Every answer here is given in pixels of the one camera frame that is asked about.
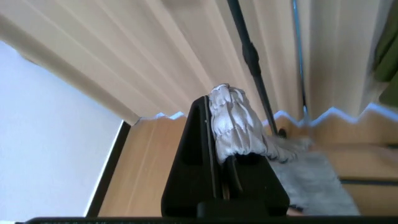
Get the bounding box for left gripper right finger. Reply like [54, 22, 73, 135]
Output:
[217, 154, 290, 218]

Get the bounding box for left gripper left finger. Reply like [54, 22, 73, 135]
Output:
[160, 95, 219, 218]

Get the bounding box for black clothes rack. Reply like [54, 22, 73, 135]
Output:
[226, 0, 398, 187]

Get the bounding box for beige curtain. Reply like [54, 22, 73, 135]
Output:
[0, 0, 398, 125]

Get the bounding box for pale grey shorts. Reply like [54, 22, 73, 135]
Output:
[207, 83, 361, 216]

